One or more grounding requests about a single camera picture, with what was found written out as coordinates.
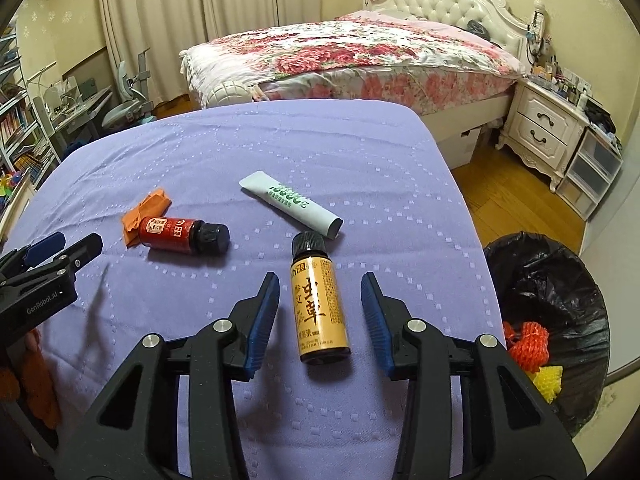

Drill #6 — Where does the clear plastic drawer unit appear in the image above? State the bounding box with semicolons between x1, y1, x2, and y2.
555;127;624;221

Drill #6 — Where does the clutter of small bottles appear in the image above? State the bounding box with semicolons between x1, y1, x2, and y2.
527;54;592;107

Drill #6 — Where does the white tufted bed frame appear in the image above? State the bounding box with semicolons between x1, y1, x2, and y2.
180;0;532;171

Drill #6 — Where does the red label dark bottle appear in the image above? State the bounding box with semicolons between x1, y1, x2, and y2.
138;215;231;256

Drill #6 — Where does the yellow label brown bottle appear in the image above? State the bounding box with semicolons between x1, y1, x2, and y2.
291;231;351;365

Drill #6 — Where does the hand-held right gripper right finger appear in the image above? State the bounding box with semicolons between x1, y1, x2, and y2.
361;271;588;480

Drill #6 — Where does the orange crumpled wrapper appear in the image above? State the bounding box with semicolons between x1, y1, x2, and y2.
121;188;172;249

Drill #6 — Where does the grey teal desk chair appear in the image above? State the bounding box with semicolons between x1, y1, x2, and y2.
101;47;157;127

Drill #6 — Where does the grey study desk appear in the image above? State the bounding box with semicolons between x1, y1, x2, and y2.
35;77;114;162

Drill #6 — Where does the beige curtain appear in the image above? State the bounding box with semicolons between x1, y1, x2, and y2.
95;0;327;107

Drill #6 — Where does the red foam fruit net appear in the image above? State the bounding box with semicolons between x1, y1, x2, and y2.
501;321;551;366

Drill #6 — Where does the white two-drawer nightstand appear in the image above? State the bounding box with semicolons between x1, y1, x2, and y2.
496;80;591;194

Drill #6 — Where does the white storage box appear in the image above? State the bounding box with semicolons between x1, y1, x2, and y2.
442;127;482;171

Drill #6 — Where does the yellow foam fruit net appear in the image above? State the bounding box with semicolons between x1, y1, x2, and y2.
531;366;565;405

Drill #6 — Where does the white green-print tube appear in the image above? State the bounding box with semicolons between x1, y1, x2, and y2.
239;171;344;240

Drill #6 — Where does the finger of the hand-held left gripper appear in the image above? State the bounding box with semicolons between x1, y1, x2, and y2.
0;232;104;295
0;232;67;277

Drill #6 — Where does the black lined trash bin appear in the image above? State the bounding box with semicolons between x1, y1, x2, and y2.
482;231;612;438

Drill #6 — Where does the floral bedspread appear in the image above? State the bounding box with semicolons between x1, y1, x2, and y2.
181;12;523;117

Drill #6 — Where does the dark clothes pile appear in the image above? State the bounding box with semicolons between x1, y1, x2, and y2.
582;97;624;147

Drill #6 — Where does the white wardrobe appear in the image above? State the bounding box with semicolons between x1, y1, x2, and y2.
580;150;640;377

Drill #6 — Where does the bookshelf with books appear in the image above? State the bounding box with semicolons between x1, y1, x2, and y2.
0;22;59;197

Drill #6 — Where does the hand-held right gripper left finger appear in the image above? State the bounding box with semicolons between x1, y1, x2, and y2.
50;271;281;480

